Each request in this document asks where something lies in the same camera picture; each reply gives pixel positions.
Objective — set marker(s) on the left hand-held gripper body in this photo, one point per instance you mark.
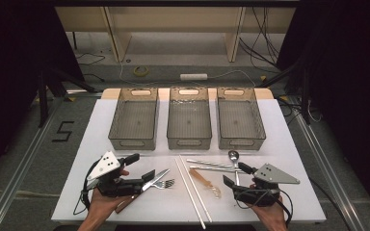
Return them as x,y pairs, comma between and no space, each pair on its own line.
118,187

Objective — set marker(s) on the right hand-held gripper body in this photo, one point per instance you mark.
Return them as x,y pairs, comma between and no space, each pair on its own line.
269,174

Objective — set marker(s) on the metal spoon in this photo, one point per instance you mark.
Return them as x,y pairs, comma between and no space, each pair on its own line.
233,156

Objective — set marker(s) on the metal fork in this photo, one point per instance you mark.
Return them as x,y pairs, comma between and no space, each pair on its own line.
165,184

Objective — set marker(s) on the metal chopstick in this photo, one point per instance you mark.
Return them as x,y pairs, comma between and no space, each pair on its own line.
212,168
208,163

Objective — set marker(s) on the wooden spoon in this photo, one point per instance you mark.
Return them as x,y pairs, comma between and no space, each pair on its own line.
202,181

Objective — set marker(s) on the grey translucent plastic bin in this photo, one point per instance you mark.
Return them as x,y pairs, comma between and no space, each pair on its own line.
189,128
237,112
135,122

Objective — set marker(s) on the person's left hand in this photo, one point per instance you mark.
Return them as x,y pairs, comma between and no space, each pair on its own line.
102,205

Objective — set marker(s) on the person's right hand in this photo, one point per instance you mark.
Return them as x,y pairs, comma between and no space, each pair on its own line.
271,215

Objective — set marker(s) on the white table cover sheet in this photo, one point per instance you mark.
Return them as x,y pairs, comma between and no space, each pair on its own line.
289,144

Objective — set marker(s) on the black metal stand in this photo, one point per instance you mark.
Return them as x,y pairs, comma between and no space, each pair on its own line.
305,102
42,102

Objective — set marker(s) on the yellow tape roll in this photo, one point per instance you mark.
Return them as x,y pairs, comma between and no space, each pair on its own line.
135,71

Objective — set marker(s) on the white power strip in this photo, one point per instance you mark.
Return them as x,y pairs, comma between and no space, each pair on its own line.
193,77

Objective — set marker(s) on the light wooden shelf unit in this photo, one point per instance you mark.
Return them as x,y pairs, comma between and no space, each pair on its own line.
115,38

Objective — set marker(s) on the black curtain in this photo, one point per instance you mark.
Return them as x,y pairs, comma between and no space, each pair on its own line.
9,64
350,80

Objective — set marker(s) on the metal floor rail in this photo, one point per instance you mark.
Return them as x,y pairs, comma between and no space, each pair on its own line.
16,179
327,166

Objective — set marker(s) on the black overhead frame bar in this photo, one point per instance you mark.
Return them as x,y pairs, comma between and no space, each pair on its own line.
173,3

